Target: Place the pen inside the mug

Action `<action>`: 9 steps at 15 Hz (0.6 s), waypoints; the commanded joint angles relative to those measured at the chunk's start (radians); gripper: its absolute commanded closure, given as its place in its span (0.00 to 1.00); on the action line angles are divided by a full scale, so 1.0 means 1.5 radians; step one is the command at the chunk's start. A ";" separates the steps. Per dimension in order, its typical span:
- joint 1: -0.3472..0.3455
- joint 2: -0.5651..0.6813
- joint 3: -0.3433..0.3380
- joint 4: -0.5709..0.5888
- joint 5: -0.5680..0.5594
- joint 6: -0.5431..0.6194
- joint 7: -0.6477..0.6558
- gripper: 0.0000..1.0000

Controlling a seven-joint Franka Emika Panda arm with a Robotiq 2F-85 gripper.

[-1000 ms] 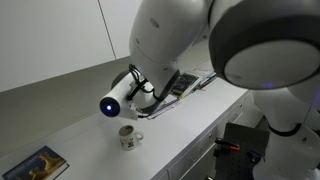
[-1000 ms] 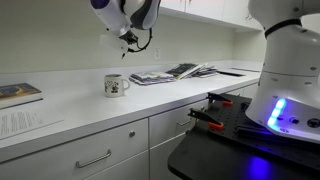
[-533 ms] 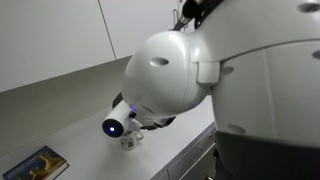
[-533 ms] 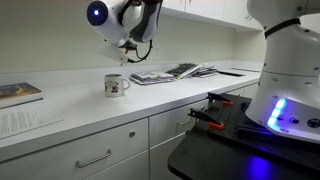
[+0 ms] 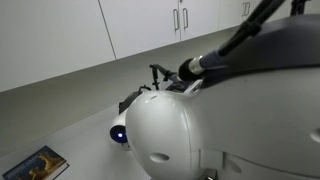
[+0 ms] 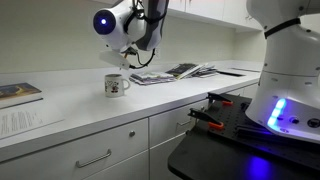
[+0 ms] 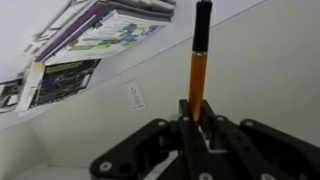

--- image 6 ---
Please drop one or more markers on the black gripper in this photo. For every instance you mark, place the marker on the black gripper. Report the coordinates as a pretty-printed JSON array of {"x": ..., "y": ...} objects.
[{"x": 131, "y": 51}]

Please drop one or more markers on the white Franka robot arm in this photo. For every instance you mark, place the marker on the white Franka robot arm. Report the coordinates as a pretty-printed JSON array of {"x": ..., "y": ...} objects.
[{"x": 293, "y": 66}]

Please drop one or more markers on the white mug with cartoon print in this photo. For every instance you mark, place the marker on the white mug with cartoon print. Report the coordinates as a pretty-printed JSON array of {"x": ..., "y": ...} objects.
[{"x": 114, "y": 87}]

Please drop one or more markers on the stack of colourful magazines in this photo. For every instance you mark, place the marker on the stack of colourful magazines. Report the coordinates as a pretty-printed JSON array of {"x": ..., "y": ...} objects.
[{"x": 151, "y": 78}]

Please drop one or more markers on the open magazine with dark cover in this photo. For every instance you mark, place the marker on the open magazine with dark cover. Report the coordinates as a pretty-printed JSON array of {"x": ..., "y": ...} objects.
[{"x": 183, "y": 69}]

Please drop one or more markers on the pile of thin magazines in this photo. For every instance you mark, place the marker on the pile of thin magazines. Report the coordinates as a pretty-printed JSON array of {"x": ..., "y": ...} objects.
[{"x": 207, "y": 71}]

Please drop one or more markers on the round metal drawer lock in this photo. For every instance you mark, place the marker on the round metal drawer lock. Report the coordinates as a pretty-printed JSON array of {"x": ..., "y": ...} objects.
[{"x": 132, "y": 134}]

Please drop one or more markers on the medium white drawer front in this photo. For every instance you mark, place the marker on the medium white drawer front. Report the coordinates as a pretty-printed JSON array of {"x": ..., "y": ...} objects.
[{"x": 166, "y": 126}]

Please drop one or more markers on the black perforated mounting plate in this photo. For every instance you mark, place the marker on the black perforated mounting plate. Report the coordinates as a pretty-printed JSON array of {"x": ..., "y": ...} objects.
[{"x": 233, "y": 116}]

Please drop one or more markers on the hardcover book with blue cover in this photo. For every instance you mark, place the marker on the hardcover book with blue cover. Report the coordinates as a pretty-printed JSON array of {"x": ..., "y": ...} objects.
[{"x": 16, "y": 93}]

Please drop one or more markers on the small white drawer front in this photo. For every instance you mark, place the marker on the small white drawer front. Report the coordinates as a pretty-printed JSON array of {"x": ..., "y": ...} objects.
[{"x": 248, "y": 90}]

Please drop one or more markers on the printed white paper sheet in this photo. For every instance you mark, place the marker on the printed white paper sheet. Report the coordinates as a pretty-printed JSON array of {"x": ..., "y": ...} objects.
[{"x": 23, "y": 120}]

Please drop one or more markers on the wide white drawer front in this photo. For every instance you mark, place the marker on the wide white drawer front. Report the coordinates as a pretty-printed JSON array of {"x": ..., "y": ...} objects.
[{"x": 50, "y": 153}]

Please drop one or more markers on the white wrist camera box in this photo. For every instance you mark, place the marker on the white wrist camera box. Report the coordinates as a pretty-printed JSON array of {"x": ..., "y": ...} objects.
[{"x": 115, "y": 59}]

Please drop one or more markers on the white upper wall cabinet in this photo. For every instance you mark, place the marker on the white upper wall cabinet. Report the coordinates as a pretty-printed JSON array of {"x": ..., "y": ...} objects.
[{"x": 206, "y": 8}]

